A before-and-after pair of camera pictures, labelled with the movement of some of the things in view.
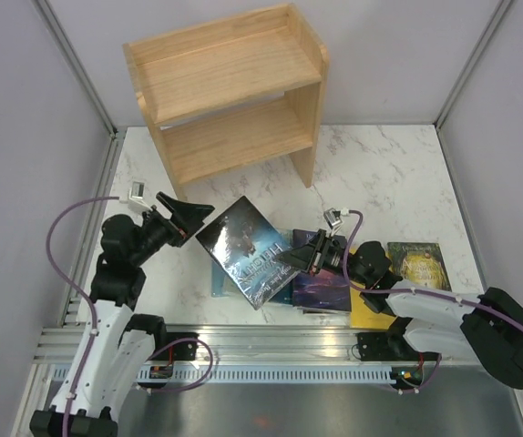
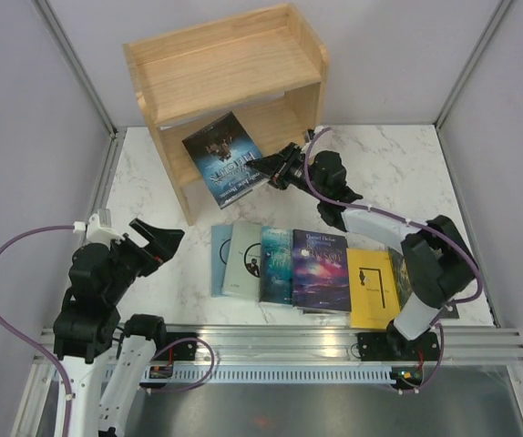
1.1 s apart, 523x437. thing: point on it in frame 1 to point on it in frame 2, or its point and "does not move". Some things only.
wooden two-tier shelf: x=233 y=90 does not move
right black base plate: x=376 y=346 does not move
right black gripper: x=302 y=258 to x=277 y=167
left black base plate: x=183 y=351 does not move
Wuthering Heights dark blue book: x=247 y=249 to x=221 y=152
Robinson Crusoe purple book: x=323 y=290 does not move
